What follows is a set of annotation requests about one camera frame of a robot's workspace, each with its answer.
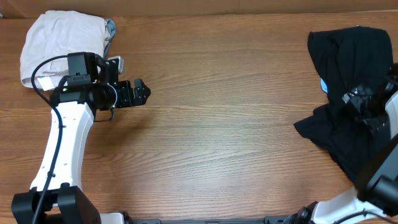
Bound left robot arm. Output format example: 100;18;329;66
11;52;150;223

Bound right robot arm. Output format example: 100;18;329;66
281;64;397;224

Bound black clothes pile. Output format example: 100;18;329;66
294;26;393;182

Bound light blue item under pile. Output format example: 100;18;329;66
320;78;328;93

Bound folded light blue garment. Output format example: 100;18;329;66
103;19;116;58

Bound folded beige shorts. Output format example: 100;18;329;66
20;11;105;88

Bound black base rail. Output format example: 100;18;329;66
125;216;288;224

